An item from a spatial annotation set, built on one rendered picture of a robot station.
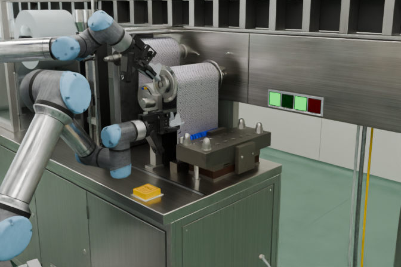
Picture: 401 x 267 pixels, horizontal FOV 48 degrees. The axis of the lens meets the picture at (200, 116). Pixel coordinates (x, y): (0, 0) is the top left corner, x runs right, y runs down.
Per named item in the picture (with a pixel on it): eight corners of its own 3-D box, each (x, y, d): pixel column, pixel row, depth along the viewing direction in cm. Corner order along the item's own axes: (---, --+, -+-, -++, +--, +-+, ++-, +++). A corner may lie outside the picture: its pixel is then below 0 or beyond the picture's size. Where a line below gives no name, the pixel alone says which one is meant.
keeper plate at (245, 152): (234, 172, 176) (235, 146, 173) (250, 166, 182) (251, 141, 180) (239, 174, 174) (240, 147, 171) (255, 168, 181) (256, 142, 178)
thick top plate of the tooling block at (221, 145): (176, 159, 174) (175, 144, 172) (241, 138, 201) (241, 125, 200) (205, 169, 163) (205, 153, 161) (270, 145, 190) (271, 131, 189)
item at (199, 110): (176, 141, 178) (176, 95, 174) (216, 129, 195) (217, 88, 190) (178, 141, 178) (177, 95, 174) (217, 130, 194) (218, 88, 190)
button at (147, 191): (132, 195, 158) (132, 188, 157) (148, 189, 163) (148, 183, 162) (145, 200, 153) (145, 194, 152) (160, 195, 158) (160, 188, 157)
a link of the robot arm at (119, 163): (111, 169, 167) (110, 141, 165) (136, 174, 162) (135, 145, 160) (98, 175, 161) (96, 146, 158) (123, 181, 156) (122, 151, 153)
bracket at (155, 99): (144, 168, 184) (141, 95, 177) (156, 164, 188) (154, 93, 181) (151, 171, 181) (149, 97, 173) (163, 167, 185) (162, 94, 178)
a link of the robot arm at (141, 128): (138, 143, 159) (125, 138, 165) (148, 140, 162) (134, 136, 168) (137, 123, 157) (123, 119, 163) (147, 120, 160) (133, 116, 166)
